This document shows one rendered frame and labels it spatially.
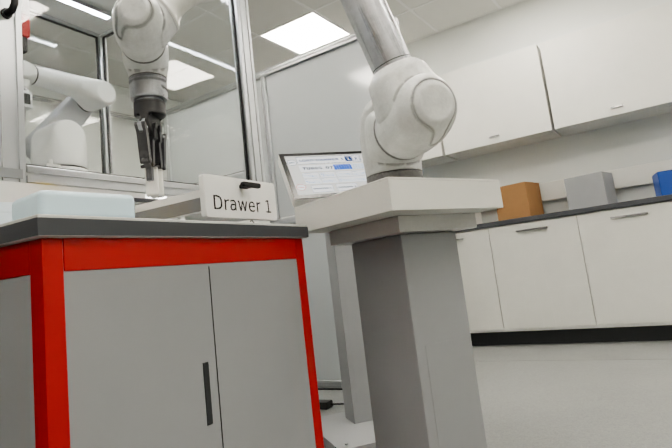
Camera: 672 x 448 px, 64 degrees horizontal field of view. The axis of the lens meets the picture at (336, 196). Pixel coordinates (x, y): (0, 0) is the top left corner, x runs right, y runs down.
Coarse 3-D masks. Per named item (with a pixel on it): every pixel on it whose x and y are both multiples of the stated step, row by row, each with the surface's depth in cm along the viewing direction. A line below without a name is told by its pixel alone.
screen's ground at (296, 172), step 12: (288, 156) 236; (300, 156) 237; (312, 156) 239; (360, 156) 245; (300, 168) 230; (312, 168) 232; (324, 168) 233; (300, 180) 224; (300, 192) 217; (312, 192) 219; (324, 192) 220; (336, 192) 221
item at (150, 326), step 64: (0, 256) 74; (64, 256) 71; (128, 256) 80; (192, 256) 91; (256, 256) 106; (0, 320) 73; (64, 320) 70; (128, 320) 78; (192, 320) 89; (256, 320) 103; (0, 384) 72; (64, 384) 68; (128, 384) 76; (192, 384) 86; (256, 384) 99
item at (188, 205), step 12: (192, 192) 137; (144, 204) 146; (156, 204) 144; (168, 204) 141; (180, 204) 139; (192, 204) 136; (144, 216) 145; (156, 216) 143; (168, 216) 140; (180, 216) 139; (192, 216) 139
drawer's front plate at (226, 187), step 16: (208, 176) 134; (224, 176) 140; (208, 192) 133; (224, 192) 138; (240, 192) 144; (256, 192) 150; (272, 192) 156; (208, 208) 132; (224, 208) 137; (256, 208) 149; (272, 208) 155
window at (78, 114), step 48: (48, 0) 144; (96, 0) 158; (48, 48) 142; (96, 48) 155; (192, 48) 190; (48, 96) 139; (96, 96) 152; (192, 96) 186; (48, 144) 137; (96, 144) 149; (192, 144) 182; (240, 144) 204
